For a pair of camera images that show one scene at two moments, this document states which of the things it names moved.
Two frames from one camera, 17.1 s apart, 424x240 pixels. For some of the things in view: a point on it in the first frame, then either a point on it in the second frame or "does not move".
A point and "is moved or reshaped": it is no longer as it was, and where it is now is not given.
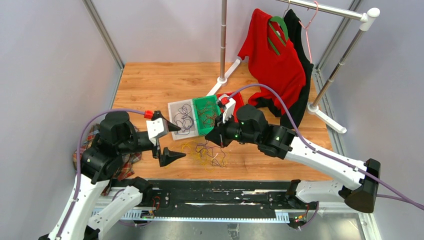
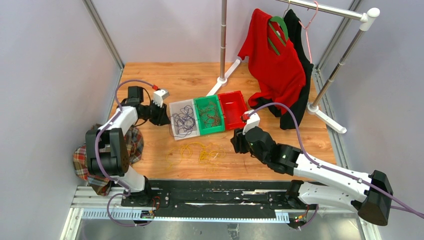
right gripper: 217,135 → 238,140
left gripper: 167,156 → 162,118
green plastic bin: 206,109 does not move
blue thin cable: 183,121 does not move
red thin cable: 207,112 does not move
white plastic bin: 182,113 does not move
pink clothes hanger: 306,28 does not move
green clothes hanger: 282,20 does not move
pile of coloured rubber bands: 210,159 is moved or reshaped
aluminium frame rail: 100,25 does not move
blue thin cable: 216,153 is moved or reshaped
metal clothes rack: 365,18 does not move
